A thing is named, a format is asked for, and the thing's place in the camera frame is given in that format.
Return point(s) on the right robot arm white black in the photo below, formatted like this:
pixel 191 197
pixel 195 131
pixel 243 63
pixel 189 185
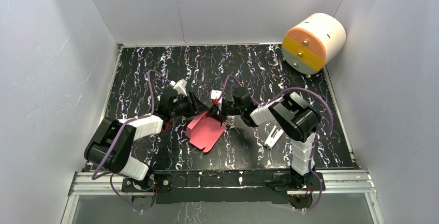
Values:
pixel 296 118

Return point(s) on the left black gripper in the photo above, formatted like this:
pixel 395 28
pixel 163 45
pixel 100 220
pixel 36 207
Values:
pixel 194 104

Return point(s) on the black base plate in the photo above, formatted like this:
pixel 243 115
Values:
pixel 175 186

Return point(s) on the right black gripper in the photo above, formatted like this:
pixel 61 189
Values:
pixel 217 113

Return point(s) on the round drawer cabinet toy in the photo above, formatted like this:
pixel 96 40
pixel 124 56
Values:
pixel 313 43

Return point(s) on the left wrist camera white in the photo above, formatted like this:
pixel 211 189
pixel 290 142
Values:
pixel 179 86

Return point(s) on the small white plastic clip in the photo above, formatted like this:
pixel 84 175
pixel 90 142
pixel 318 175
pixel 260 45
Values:
pixel 273 137

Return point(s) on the aluminium front rail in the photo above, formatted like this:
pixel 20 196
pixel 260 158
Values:
pixel 332 181

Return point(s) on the pink paper box sheet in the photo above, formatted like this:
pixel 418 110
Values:
pixel 203 132

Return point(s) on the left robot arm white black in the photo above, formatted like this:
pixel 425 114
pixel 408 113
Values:
pixel 111 144

